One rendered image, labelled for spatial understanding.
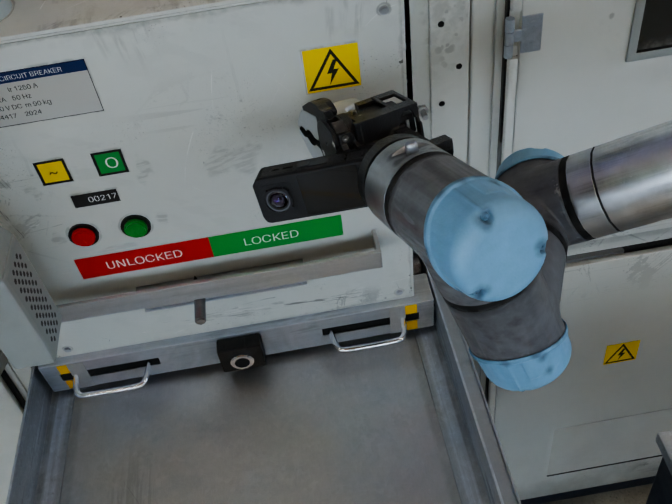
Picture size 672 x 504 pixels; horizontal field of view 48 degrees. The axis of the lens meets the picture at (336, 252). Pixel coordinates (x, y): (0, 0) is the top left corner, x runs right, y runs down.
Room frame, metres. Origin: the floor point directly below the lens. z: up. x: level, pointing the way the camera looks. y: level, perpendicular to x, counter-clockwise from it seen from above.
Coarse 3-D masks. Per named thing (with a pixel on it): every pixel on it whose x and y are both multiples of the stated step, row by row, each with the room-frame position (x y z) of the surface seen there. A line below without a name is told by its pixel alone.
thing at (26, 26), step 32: (32, 0) 0.73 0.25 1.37; (64, 0) 0.72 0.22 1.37; (96, 0) 0.71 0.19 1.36; (128, 0) 0.70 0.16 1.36; (160, 0) 0.69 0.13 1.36; (192, 0) 0.68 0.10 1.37; (224, 0) 0.67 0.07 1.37; (256, 0) 0.67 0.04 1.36; (0, 32) 0.67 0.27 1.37; (32, 32) 0.66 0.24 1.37; (64, 32) 0.66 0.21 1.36
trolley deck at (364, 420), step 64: (448, 320) 0.71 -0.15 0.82; (128, 384) 0.68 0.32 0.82; (192, 384) 0.66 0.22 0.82; (256, 384) 0.65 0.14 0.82; (320, 384) 0.63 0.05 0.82; (384, 384) 0.62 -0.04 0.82; (128, 448) 0.57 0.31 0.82; (192, 448) 0.56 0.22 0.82; (256, 448) 0.55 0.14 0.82; (320, 448) 0.53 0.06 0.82; (384, 448) 0.52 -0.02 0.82
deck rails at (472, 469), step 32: (448, 352) 0.62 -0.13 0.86; (32, 384) 0.65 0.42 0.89; (448, 384) 0.60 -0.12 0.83; (32, 416) 0.61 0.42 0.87; (64, 416) 0.64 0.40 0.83; (448, 416) 0.55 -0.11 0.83; (32, 448) 0.57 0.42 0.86; (64, 448) 0.59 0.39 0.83; (448, 448) 0.50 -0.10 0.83; (480, 448) 0.47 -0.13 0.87; (32, 480) 0.53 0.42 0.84; (480, 480) 0.45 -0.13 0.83
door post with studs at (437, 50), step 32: (416, 0) 0.82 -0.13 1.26; (448, 0) 0.82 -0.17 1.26; (416, 32) 0.82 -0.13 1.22; (448, 32) 0.82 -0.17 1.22; (416, 64) 0.82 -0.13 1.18; (448, 64) 0.82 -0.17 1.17; (416, 96) 0.82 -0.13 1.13; (448, 96) 0.82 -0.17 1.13; (416, 128) 0.82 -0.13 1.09; (448, 128) 0.82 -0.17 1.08
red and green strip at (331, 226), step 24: (336, 216) 0.69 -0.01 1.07; (192, 240) 0.68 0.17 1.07; (216, 240) 0.68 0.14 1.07; (240, 240) 0.68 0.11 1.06; (264, 240) 0.68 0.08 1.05; (288, 240) 0.68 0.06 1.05; (96, 264) 0.68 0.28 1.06; (120, 264) 0.68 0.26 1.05; (144, 264) 0.68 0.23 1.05; (168, 264) 0.68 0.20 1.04
